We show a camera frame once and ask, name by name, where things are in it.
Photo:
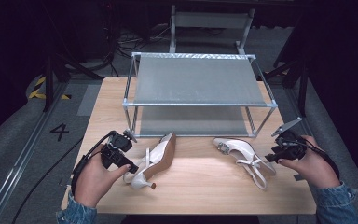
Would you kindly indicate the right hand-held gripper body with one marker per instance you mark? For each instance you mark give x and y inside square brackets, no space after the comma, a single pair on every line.
[289,146]

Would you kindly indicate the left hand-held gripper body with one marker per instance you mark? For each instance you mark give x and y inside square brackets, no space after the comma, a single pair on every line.
[115,153]

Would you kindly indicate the white high-heel shoe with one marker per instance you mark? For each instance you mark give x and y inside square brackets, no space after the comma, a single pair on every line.
[163,154]
[241,148]

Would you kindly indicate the grey metal shoe rack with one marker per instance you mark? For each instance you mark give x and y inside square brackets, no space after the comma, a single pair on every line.
[199,81]

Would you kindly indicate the person's right hand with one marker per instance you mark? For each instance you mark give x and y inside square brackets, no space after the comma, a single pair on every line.
[315,169]

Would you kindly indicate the person's left hand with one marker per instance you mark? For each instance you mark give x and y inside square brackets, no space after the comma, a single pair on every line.
[91,180]

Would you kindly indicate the small grey tape piece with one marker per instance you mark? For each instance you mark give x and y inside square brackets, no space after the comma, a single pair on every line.
[298,177]

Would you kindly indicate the black tripod stand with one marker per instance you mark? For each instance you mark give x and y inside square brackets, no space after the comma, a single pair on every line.
[303,90]
[48,87]

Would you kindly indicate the aluminium floor rail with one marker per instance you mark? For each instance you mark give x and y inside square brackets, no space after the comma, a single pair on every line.
[18,155]

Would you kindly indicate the grey metal frame stand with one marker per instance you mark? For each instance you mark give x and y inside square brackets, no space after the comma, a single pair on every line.
[211,20]

